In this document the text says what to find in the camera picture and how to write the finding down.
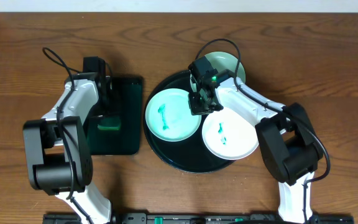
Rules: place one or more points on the black rectangular tray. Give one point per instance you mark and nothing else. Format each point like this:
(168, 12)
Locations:
(126, 99)

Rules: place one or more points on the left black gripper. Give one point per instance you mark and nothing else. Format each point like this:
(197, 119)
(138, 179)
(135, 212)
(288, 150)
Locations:
(105, 101)

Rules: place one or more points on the mint plate top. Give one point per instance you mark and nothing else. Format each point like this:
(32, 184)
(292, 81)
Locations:
(221, 61)

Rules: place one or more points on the black round tray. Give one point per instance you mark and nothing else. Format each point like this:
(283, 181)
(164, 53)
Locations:
(190, 154)

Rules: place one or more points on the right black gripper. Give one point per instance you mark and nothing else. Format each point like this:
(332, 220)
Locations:
(194, 108)

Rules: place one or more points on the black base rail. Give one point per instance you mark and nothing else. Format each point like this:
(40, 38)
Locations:
(143, 218)

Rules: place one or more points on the mint plate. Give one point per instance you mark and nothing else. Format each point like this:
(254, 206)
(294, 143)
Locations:
(221, 61)
(168, 115)

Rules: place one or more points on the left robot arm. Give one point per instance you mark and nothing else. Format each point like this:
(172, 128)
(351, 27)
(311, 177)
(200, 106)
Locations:
(57, 153)

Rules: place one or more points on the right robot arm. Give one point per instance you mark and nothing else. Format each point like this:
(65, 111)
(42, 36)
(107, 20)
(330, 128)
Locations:
(288, 143)

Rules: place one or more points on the green scrub sponge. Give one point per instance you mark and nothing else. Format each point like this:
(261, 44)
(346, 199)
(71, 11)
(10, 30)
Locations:
(111, 123)

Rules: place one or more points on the white plate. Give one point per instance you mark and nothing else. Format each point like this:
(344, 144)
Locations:
(229, 136)

